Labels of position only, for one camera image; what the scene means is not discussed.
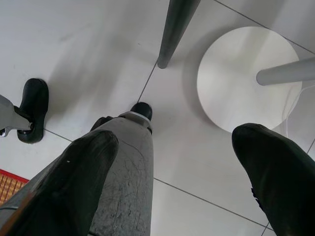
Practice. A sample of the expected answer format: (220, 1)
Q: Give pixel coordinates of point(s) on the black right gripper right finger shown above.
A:
(283, 184)

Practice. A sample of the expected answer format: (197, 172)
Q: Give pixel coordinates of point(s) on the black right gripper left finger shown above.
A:
(73, 172)

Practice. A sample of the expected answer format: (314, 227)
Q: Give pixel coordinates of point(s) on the silver robot right leg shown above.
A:
(133, 172)

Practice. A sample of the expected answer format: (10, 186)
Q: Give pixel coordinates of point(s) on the silver robot leg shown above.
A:
(133, 172)
(9, 113)

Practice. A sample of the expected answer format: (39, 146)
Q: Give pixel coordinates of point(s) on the red woven mat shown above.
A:
(9, 184)

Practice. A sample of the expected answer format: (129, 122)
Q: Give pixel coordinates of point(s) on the silver robot left leg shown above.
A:
(9, 113)

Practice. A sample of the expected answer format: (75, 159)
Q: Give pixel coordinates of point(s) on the black robot right foot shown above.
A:
(142, 109)

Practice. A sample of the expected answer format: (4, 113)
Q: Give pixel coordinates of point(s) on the grey metal table leg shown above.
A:
(174, 29)
(285, 72)

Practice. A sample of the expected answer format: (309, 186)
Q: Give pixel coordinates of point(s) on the white round floor base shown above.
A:
(229, 81)

